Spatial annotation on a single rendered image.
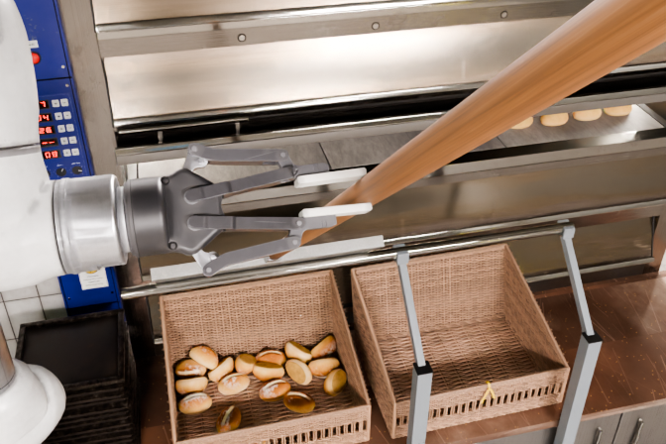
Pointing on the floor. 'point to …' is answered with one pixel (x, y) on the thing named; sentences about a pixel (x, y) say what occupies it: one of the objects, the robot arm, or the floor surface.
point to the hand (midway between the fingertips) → (333, 194)
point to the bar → (579, 382)
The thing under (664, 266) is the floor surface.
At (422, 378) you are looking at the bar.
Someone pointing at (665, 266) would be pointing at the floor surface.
